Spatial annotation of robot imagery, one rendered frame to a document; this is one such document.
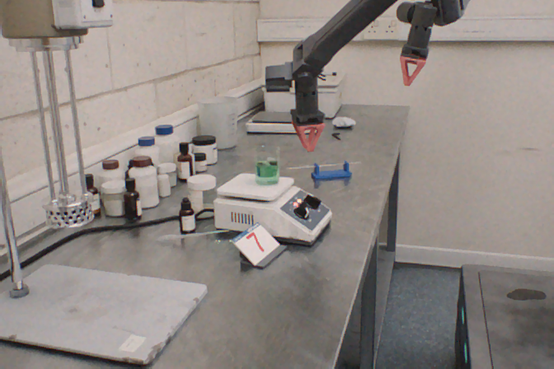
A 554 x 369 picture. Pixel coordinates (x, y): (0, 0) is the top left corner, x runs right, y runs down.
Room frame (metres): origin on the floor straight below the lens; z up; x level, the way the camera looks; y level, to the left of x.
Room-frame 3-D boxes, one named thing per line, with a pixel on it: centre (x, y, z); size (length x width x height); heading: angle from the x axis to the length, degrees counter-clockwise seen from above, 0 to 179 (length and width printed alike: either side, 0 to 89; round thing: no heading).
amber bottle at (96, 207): (1.09, 0.40, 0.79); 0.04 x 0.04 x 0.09
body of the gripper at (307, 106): (1.33, -0.08, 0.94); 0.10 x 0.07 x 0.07; 12
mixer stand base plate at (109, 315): (0.70, 0.28, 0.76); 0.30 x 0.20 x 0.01; 74
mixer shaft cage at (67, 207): (0.70, 0.29, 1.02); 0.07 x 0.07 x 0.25
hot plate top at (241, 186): (1.01, 0.04, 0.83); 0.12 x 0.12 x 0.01; 68
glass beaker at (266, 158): (1.01, 0.02, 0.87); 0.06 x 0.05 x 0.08; 6
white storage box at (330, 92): (2.28, -0.13, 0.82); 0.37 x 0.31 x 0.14; 167
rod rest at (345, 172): (1.34, -0.14, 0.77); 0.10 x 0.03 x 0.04; 103
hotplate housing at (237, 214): (1.00, 0.02, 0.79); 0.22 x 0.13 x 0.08; 68
